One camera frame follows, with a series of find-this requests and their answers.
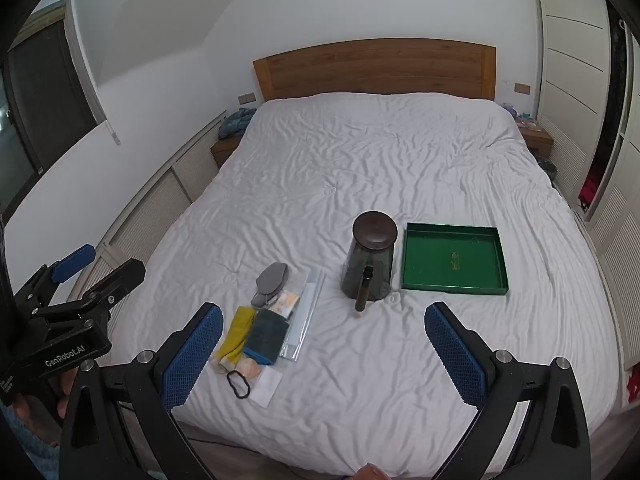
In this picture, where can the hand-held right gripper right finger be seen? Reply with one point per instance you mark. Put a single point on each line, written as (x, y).
(455, 355)

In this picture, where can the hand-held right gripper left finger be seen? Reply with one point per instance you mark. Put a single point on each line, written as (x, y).
(195, 355)

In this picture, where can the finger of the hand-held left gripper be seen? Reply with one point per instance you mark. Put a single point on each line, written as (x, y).
(75, 262)
(120, 280)

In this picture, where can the yellow towel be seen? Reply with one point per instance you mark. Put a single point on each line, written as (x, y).
(237, 332)

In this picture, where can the beige powder puff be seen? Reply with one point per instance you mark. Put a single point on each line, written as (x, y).
(247, 367)

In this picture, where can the dark grey cloth blue trim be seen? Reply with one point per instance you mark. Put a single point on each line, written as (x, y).
(265, 335)

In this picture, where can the green tray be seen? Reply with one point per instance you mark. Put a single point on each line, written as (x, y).
(450, 260)

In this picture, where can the small tissue packet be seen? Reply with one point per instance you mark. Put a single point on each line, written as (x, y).
(286, 304)

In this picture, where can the grey plush eye mask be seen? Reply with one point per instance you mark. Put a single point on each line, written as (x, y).
(270, 280)

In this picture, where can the clear zip bag blue strip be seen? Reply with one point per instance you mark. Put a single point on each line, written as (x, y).
(309, 305)

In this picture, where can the person's left forearm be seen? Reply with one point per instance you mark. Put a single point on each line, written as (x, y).
(20, 452)

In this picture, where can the person's left hand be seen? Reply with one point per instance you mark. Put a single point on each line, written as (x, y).
(66, 390)

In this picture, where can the person's right hand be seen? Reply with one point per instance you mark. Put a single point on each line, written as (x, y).
(371, 472)

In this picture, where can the white radiator cover panel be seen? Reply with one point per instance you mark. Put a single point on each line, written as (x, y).
(150, 205)

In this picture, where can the glass kettle with dark lid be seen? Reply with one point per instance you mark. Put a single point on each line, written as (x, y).
(367, 260)

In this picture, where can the wooden nightstand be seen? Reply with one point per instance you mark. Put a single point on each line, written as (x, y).
(537, 140)
(225, 149)

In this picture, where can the dark window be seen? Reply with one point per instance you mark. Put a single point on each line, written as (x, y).
(45, 90)

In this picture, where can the blue knitted bundle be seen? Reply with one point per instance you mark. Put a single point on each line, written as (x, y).
(235, 122)

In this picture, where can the red clothes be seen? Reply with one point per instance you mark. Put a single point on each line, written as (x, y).
(591, 187)

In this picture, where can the white bed duvet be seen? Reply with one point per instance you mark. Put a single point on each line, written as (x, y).
(350, 160)

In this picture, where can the clutter on nightstand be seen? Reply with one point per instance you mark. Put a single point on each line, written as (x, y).
(520, 117)

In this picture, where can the wooden headboard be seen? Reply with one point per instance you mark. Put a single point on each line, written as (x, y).
(375, 67)

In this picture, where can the white louvred wardrobe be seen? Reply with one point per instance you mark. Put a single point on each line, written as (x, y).
(570, 60)

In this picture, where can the wall switch plate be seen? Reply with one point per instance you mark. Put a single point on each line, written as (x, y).
(246, 98)
(522, 87)

